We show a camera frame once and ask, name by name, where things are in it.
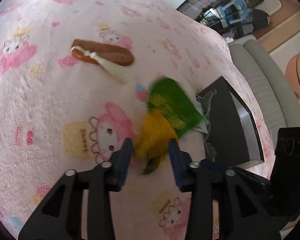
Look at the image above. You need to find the green yellow corn snack packet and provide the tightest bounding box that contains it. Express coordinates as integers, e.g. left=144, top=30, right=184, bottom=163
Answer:
left=134, top=77, right=204, bottom=175

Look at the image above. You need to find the black storage box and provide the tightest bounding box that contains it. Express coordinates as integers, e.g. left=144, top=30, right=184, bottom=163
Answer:
left=197, top=76, right=264, bottom=169

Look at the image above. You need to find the white paper card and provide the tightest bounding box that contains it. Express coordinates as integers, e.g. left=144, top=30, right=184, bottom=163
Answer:
left=194, top=101, right=208, bottom=134

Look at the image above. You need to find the grey padded sofa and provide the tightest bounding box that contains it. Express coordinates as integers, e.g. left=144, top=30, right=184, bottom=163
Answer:
left=229, top=39, right=300, bottom=144

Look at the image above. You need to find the pink cartoon print blanket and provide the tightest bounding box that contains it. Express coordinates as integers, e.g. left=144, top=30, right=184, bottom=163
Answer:
left=0, top=0, right=274, bottom=237

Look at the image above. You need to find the brown wooden comb with tassel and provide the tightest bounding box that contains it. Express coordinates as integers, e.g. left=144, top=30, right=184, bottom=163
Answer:
left=71, top=39, right=134, bottom=85

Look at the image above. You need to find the black glass tv stand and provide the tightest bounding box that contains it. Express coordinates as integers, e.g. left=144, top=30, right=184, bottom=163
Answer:
left=177, top=0, right=271, bottom=39

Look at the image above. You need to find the black tracking camera left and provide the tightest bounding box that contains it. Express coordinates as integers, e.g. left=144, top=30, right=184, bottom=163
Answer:
left=270, top=127, right=300, bottom=229

